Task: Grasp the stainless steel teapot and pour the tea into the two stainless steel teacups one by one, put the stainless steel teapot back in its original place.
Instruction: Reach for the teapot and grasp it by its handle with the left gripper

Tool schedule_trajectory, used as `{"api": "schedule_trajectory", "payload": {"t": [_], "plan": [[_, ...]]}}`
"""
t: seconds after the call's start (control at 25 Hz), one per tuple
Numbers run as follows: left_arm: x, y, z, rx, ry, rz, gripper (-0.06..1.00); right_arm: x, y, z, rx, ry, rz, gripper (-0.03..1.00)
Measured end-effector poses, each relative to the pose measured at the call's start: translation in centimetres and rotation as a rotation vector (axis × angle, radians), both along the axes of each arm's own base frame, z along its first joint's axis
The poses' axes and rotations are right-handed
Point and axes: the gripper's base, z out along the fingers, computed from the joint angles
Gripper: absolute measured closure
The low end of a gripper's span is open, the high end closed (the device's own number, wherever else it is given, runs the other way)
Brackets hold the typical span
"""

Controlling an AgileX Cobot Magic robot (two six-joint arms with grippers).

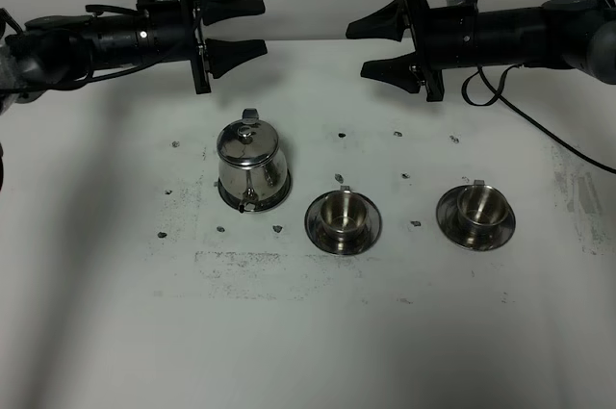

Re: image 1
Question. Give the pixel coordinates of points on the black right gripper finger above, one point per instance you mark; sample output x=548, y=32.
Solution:
x=403, y=72
x=390, y=22

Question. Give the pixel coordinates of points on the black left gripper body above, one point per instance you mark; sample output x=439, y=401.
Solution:
x=168, y=33

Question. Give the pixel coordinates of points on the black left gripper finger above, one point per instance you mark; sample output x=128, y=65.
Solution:
x=223, y=56
x=214, y=11

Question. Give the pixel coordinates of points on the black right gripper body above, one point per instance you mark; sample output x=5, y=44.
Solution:
x=440, y=36

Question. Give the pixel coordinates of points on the stainless steel teapot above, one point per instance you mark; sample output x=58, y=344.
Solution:
x=249, y=152

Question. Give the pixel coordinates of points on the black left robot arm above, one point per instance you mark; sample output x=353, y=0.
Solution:
x=65, y=53

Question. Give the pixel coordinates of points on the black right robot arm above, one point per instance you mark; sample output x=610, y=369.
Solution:
x=560, y=34

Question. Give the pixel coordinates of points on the left stainless steel teacup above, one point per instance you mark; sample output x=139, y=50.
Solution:
x=344, y=215

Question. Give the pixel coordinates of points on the stainless steel teacup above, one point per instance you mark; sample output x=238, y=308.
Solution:
x=481, y=208
x=344, y=215

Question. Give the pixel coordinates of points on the steel teapot saucer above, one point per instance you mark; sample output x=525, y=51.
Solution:
x=251, y=201

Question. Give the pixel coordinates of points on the right stainless steel teacup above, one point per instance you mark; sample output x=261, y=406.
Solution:
x=481, y=208

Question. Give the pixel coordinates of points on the right steel cup saucer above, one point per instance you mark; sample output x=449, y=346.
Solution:
x=446, y=216

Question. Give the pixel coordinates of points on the steel cup saucer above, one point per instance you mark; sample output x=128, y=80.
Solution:
x=360, y=245
x=446, y=216

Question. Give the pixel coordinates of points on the left steel cup saucer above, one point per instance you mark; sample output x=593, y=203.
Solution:
x=360, y=245

